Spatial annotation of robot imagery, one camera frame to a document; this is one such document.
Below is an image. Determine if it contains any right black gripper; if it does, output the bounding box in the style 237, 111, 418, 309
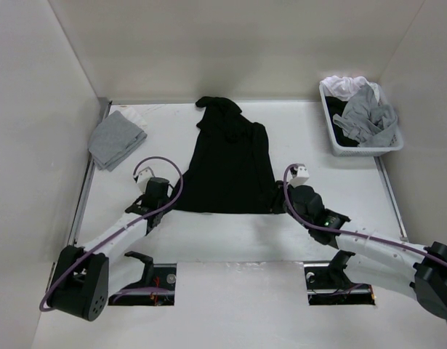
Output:
257, 180, 312, 230

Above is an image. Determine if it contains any black tank top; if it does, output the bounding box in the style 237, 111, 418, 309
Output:
174, 96, 277, 214

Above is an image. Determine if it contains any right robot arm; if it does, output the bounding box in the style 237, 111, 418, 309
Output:
274, 181, 447, 320

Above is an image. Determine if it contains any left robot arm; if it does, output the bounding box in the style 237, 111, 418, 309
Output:
40, 177, 174, 321

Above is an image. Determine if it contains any folded grey tank top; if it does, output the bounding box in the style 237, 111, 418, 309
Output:
88, 111, 148, 172

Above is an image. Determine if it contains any white laundry basket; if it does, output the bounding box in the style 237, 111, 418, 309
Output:
318, 82, 404, 157

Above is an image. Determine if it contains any black garment in basket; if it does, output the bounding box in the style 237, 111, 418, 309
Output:
325, 96, 358, 148

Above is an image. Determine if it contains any grey garment in basket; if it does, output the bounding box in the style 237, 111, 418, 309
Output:
333, 85, 398, 147

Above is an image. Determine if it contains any white garment in basket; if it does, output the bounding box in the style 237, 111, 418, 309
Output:
320, 76, 380, 102

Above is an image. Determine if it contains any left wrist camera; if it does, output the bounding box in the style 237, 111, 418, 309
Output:
133, 167, 155, 193

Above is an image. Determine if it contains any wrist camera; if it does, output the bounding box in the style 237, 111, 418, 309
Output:
289, 164, 310, 188
133, 167, 155, 193

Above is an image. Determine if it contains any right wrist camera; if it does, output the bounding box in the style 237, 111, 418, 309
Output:
289, 164, 310, 188

